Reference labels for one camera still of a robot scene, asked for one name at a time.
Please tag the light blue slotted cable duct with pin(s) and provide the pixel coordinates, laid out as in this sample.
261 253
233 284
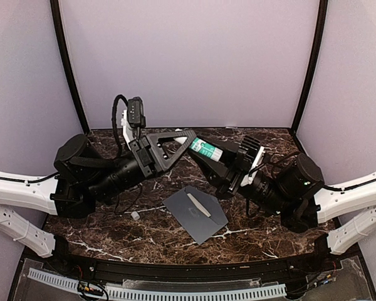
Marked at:
139 290

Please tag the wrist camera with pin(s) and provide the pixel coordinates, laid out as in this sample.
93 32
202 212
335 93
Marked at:
250 155
133 120

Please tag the white letter paper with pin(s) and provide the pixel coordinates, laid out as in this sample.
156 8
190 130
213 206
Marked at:
198 205

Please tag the right black corner post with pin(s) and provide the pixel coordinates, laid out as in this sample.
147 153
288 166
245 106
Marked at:
312 63

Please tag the black corner post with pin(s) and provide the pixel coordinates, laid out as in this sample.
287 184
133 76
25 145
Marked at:
312 63
67 67

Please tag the small grey glue cap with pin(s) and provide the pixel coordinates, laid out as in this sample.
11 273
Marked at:
135 215

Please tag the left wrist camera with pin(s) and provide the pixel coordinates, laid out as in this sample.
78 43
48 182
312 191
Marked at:
133 120

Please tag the black curved front rail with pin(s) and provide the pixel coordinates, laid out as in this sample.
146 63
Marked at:
88 268

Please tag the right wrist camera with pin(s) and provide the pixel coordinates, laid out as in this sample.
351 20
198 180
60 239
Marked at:
250 155

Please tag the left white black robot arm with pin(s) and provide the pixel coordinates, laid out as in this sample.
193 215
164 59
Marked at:
83 178

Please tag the grey blue envelope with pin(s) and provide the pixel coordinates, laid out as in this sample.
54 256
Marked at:
198 226

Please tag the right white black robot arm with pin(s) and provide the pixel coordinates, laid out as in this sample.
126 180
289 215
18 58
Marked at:
292 188

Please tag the left black corner post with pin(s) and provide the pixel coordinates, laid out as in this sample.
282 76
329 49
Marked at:
67 67

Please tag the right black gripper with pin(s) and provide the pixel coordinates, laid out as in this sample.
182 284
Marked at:
227 179

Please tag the green white glue stick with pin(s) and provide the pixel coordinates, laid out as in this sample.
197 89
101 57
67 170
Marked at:
200 146

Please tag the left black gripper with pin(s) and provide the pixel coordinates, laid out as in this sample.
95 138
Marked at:
150 155

